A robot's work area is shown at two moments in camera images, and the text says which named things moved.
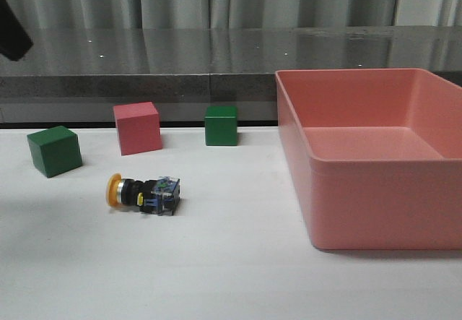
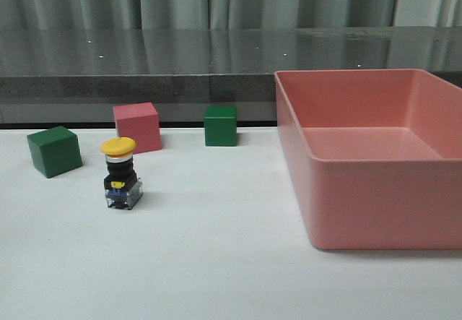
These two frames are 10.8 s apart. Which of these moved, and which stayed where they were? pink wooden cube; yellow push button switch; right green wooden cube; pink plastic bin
Moved: yellow push button switch
Stayed: pink plastic bin; right green wooden cube; pink wooden cube
